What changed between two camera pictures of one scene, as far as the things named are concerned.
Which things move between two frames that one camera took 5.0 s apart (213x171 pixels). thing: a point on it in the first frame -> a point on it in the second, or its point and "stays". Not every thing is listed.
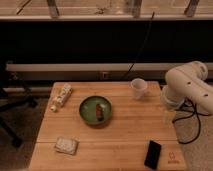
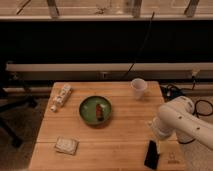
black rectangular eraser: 153,154 stays
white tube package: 62,97 stays
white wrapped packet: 67,145 stays
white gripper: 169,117 -> 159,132
